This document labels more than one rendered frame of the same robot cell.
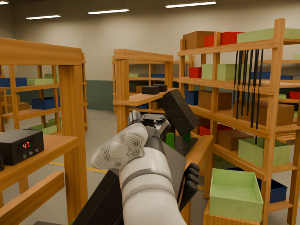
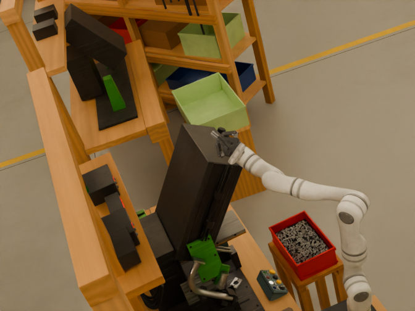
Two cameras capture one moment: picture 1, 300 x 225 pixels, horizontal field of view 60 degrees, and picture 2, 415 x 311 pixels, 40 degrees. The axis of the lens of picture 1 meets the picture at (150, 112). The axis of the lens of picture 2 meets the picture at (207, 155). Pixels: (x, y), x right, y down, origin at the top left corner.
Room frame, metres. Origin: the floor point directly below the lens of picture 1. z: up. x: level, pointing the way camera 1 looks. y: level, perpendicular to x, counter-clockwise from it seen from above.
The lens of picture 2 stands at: (-1.22, 0.81, 3.04)
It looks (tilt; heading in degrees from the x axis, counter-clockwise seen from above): 36 degrees down; 337
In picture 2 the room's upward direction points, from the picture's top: 18 degrees counter-clockwise
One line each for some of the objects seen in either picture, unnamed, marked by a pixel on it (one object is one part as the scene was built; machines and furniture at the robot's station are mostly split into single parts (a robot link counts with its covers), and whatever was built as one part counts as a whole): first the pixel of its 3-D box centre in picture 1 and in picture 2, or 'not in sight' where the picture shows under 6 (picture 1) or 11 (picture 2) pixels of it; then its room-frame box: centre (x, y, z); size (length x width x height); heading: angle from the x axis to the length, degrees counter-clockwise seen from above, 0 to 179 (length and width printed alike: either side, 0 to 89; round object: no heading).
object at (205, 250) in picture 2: not in sight; (203, 253); (0.56, 0.24, 1.17); 0.13 x 0.12 x 0.20; 167
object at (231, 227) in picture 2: not in sight; (202, 237); (0.70, 0.17, 1.11); 0.39 x 0.16 x 0.03; 77
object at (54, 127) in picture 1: (48, 95); not in sight; (6.27, 2.45, 1.14); 2.45 x 0.55 x 2.28; 159
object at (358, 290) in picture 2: not in sight; (357, 294); (-0.07, -0.09, 1.15); 0.09 x 0.09 x 0.17; 64
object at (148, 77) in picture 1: (149, 85); not in sight; (9.66, 0.03, 1.12); 3.22 x 0.55 x 2.23; 69
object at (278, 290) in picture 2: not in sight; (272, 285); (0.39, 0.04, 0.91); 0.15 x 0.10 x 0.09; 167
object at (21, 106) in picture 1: (8, 106); not in sight; (9.52, 5.24, 0.37); 1.20 x 0.81 x 0.74; 161
